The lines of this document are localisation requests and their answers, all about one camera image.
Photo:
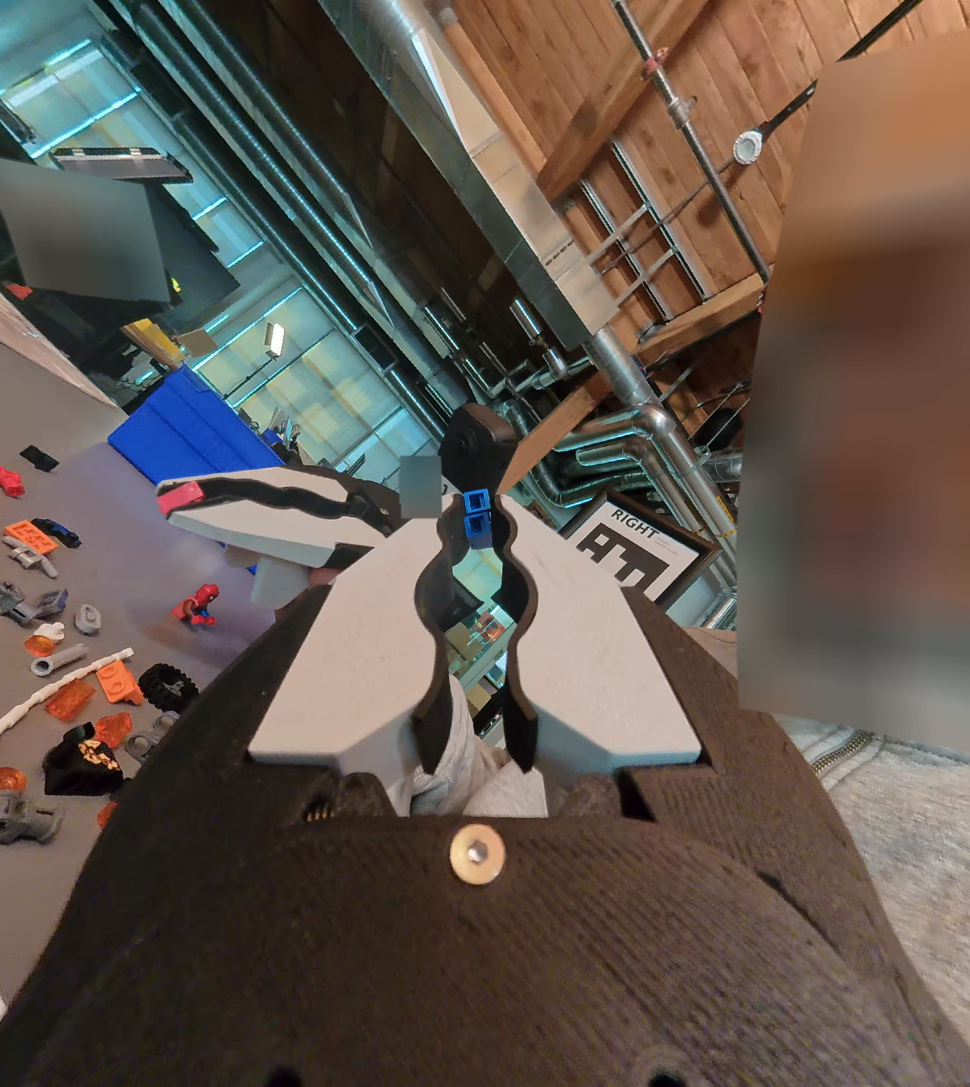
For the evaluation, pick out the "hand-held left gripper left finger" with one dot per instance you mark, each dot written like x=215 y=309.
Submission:
x=340 y=671

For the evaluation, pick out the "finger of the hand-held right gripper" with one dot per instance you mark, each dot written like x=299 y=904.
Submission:
x=281 y=480
x=281 y=531

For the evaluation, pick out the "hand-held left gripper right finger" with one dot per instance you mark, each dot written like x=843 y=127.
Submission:
x=604 y=679

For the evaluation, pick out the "small blue lego brick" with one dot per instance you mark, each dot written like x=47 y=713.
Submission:
x=476 y=518

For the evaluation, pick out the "small red lego piece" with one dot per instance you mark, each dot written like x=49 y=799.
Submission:
x=179 y=498

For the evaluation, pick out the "pile of lego parts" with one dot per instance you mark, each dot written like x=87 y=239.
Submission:
x=9 y=599

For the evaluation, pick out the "person's right forearm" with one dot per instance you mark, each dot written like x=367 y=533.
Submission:
x=472 y=764

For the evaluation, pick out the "red and blue lego minifigure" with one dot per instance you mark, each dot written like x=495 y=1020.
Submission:
x=196 y=605

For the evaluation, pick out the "black lego tyre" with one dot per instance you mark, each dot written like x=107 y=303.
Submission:
x=164 y=689

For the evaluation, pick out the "person's right hand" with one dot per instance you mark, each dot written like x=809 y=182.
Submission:
x=319 y=577

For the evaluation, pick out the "blue plastic bin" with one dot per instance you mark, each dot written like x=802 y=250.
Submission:
x=179 y=433

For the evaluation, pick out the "black and white sign board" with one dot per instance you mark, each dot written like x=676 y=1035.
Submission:
x=638 y=543

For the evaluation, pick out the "small studio light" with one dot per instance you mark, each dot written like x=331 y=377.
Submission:
x=276 y=340

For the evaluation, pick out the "tilted light panel on stand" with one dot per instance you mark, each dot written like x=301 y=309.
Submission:
x=119 y=163

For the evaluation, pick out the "person's grey hoodie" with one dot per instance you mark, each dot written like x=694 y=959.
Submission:
x=918 y=892

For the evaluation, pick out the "metal ceiling pipe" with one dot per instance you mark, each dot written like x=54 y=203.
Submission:
x=688 y=127

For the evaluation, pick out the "white round ceiling fixture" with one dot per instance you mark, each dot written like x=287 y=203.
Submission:
x=751 y=146

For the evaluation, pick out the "silver metal duct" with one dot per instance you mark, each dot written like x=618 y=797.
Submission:
x=485 y=170

